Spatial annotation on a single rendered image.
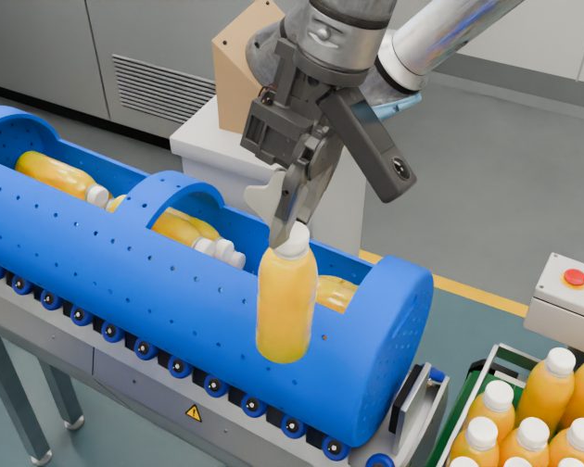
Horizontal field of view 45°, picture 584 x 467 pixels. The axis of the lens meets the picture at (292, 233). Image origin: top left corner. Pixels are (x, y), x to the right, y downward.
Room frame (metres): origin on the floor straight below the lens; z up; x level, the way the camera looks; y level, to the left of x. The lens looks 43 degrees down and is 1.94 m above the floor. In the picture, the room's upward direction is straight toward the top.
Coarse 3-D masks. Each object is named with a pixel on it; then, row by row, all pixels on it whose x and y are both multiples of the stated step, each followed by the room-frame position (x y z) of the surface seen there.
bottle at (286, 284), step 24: (264, 264) 0.54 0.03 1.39; (288, 264) 0.53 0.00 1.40; (312, 264) 0.54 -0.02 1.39; (264, 288) 0.53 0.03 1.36; (288, 288) 0.52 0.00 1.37; (312, 288) 0.53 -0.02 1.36; (264, 312) 0.53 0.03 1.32; (288, 312) 0.52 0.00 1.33; (312, 312) 0.54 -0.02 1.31; (264, 336) 0.53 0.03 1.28; (288, 336) 0.52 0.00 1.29; (288, 360) 0.52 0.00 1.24
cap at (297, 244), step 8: (296, 224) 0.57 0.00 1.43; (296, 232) 0.55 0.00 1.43; (304, 232) 0.55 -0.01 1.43; (288, 240) 0.54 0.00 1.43; (296, 240) 0.54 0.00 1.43; (304, 240) 0.54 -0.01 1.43; (280, 248) 0.54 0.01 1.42; (288, 248) 0.54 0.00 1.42; (296, 248) 0.54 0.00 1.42; (304, 248) 0.54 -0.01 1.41
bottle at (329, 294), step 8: (320, 280) 0.72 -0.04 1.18; (328, 280) 0.72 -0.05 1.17; (320, 288) 0.70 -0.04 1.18; (328, 288) 0.70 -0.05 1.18; (336, 288) 0.70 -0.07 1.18; (344, 288) 0.70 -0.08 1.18; (320, 296) 0.69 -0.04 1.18; (328, 296) 0.69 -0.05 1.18; (336, 296) 0.69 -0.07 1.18; (344, 296) 0.69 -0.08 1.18; (352, 296) 0.69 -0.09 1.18; (328, 304) 0.68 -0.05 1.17; (336, 304) 0.67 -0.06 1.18; (344, 304) 0.67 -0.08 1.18
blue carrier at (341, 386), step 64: (0, 128) 1.12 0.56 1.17; (0, 192) 0.90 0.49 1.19; (64, 192) 0.88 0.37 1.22; (128, 192) 1.07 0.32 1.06; (192, 192) 0.89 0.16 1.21; (0, 256) 0.86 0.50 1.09; (64, 256) 0.80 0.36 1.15; (128, 256) 0.76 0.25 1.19; (192, 256) 0.73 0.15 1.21; (256, 256) 0.91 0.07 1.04; (320, 256) 0.86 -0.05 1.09; (128, 320) 0.72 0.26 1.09; (192, 320) 0.67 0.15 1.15; (320, 320) 0.61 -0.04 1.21; (384, 320) 0.60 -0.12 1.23; (256, 384) 0.60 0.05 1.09; (320, 384) 0.56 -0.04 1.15; (384, 384) 0.60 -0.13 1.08
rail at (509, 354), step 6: (498, 348) 0.75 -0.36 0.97; (504, 348) 0.75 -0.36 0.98; (510, 348) 0.75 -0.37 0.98; (498, 354) 0.75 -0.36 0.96; (504, 354) 0.75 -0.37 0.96; (510, 354) 0.74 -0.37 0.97; (516, 354) 0.74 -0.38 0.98; (522, 354) 0.73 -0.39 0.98; (510, 360) 0.74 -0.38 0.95; (516, 360) 0.73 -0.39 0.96; (522, 360) 0.73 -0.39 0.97; (528, 360) 0.72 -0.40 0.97; (534, 360) 0.72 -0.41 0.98; (540, 360) 0.72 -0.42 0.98; (522, 366) 0.73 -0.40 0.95; (528, 366) 0.72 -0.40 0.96; (534, 366) 0.72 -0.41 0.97
